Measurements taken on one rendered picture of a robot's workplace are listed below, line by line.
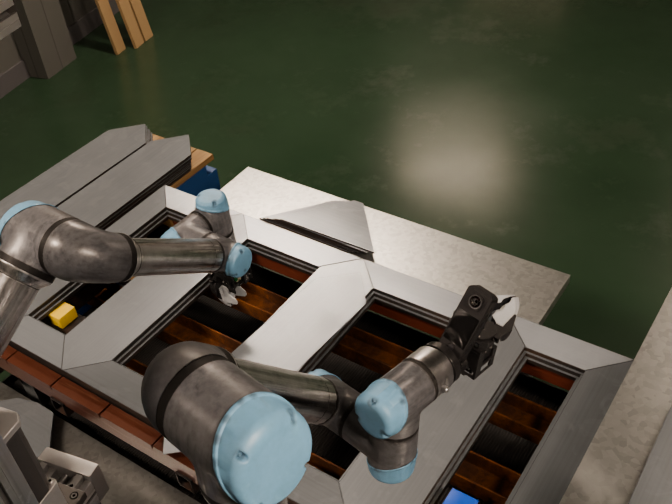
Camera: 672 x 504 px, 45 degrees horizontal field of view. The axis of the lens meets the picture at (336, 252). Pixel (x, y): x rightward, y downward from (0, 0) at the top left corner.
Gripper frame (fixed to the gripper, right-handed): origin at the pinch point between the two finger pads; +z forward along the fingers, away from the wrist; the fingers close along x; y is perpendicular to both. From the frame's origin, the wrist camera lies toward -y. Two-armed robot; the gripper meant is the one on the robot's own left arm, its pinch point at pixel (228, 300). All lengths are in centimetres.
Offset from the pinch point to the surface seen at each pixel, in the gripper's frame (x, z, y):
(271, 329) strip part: 1.4, 5.8, 12.4
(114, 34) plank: 218, 78, -296
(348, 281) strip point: 26.9, 5.7, 20.0
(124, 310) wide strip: -12.9, 5.8, -27.9
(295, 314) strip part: 9.0, 5.8, 14.7
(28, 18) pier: 170, 50, -311
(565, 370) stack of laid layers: 27, 7, 83
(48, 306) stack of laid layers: -22, 7, -50
